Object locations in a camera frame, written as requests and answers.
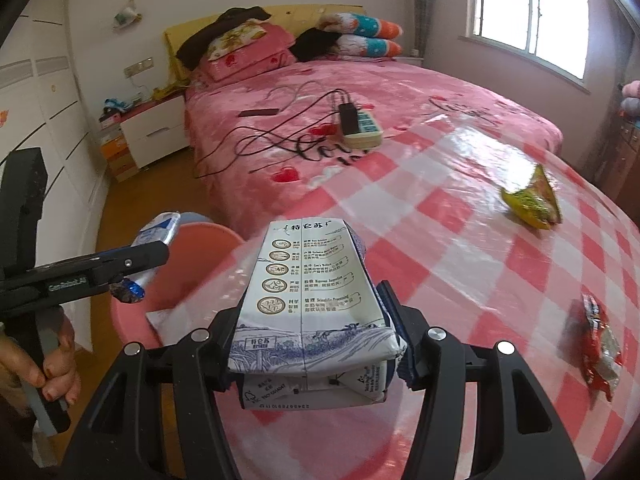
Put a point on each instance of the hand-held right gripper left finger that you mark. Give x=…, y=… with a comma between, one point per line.
x=200, y=360

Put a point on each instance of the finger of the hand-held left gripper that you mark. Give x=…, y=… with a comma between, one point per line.
x=129, y=285
x=135, y=256

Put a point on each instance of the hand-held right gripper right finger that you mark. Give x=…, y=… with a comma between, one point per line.
x=415, y=340

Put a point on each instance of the pink plastic bin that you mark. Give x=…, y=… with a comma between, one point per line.
x=200, y=255

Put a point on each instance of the white blue milk carton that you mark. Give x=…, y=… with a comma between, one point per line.
x=310, y=310

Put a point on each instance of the person's left forearm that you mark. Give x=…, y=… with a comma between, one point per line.
x=15, y=440

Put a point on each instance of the person's left hand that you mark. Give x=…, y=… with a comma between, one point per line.
x=60, y=385

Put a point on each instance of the white crumpled packet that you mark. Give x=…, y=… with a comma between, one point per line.
x=180, y=322

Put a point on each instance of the red white checked tablecloth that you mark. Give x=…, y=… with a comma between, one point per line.
x=475, y=260

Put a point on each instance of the stacked cardboard boxes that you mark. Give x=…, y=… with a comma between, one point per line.
x=117, y=152

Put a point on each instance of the white pink nightstand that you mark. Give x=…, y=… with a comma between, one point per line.
x=155, y=130

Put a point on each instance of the white wardrobe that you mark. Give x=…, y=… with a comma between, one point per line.
x=45, y=100

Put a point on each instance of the yellow green snack packet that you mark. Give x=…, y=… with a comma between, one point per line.
x=532, y=200

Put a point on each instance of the red snack packet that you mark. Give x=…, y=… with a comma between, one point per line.
x=600, y=350

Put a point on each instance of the black phone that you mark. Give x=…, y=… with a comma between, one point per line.
x=259, y=112

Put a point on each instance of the white teal power strip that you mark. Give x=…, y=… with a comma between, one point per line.
x=367, y=130

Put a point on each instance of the black charger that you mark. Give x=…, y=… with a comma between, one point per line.
x=348, y=117

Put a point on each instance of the dark brown cloth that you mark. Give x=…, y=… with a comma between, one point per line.
x=215, y=35

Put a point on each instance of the pink pillow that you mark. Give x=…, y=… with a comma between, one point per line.
x=255, y=52

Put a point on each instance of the floral pillow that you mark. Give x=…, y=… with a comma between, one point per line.
x=235, y=40

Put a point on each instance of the bed with pink blanket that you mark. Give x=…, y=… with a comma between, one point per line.
x=400, y=90

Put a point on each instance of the black cloth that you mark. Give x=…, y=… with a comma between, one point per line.
x=315, y=42

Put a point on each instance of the brown wooden cabinet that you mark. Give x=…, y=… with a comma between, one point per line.
x=622, y=150

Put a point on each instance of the yellow wooden headboard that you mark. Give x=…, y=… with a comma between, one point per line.
x=295, y=12

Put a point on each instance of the teal orange bolster pillow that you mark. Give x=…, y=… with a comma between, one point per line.
x=365, y=25
x=372, y=46

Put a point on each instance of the folded blankets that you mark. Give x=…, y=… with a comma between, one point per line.
x=632, y=95

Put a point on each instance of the white standing air conditioner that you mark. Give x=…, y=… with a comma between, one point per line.
x=419, y=5

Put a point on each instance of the window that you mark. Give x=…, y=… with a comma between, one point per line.
x=530, y=10

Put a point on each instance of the wall socket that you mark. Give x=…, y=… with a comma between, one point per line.
x=138, y=66

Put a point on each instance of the hanging wall ornament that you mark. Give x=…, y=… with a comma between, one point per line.
x=126, y=12

